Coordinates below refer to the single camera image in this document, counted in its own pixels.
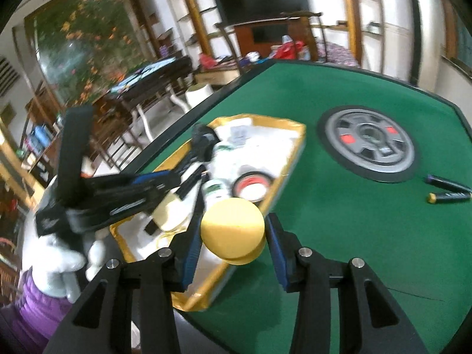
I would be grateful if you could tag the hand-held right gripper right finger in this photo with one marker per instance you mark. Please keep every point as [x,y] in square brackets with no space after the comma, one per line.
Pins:
[277,258]

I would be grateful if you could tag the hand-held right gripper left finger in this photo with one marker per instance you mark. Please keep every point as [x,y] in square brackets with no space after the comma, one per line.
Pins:
[188,258]

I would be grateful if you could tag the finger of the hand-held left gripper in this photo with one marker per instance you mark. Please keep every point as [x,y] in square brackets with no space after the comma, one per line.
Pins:
[147,179]
[132,206]

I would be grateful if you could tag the pale yellow plastic item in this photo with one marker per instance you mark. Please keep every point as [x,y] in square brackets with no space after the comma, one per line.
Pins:
[169,208]

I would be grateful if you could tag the yellow round jar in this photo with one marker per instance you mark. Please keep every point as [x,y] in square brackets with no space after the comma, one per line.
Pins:
[232,228]

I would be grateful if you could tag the small white bottle green print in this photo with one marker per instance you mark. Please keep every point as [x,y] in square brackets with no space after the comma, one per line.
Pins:
[215,191]

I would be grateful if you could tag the black electrical tape roll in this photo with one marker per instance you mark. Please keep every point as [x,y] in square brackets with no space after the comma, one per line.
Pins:
[252,188]

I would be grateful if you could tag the white foam tray gold rim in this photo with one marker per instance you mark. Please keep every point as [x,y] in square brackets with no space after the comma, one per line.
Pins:
[265,147]

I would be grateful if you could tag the person's left forearm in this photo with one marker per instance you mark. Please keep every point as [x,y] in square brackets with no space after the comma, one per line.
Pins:
[37,309]

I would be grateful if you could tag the person's left hand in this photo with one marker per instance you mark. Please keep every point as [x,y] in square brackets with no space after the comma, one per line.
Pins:
[51,261]

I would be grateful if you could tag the wooden storage shelf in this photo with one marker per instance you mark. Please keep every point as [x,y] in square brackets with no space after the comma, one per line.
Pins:
[33,143]

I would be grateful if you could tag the white green plastic bin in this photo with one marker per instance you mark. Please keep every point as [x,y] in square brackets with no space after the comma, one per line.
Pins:
[199,96]

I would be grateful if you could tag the black folding table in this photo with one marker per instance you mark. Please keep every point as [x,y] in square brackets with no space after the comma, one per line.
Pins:
[155,77]

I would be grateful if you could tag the low wooden cabinet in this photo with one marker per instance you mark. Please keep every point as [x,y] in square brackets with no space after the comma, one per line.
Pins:
[217,75]

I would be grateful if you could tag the small red bag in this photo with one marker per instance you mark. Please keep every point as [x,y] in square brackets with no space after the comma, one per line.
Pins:
[205,61]

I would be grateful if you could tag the wooden chair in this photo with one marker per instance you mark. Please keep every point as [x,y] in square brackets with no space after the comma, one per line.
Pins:
[226,44]
[306,37]

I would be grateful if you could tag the black marker yellow caps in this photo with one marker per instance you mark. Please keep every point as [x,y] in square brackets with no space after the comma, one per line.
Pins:
[448,197]

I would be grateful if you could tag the black marker purple caps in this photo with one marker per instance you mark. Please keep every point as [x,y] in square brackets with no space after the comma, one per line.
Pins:
[446,183]

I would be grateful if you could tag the wooden television cabinet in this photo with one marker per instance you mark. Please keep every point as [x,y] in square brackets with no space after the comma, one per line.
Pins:
[265,33]

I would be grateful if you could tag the red plastic bag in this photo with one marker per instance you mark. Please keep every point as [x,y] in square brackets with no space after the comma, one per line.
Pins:
[289,49]

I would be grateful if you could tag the floral cushion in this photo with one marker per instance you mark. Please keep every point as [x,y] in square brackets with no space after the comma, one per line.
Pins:
[339,55]

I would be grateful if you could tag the tower air conditioner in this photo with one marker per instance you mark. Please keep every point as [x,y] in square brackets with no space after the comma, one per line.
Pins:
[424,33]

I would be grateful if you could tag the window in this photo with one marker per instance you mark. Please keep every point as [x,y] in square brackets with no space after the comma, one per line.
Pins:
[461,40]

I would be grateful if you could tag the wall air vent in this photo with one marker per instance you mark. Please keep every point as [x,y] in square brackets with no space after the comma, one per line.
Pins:
[8,77]

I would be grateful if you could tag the floral wall painting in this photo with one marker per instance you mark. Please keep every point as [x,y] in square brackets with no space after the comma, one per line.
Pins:
[88,40]

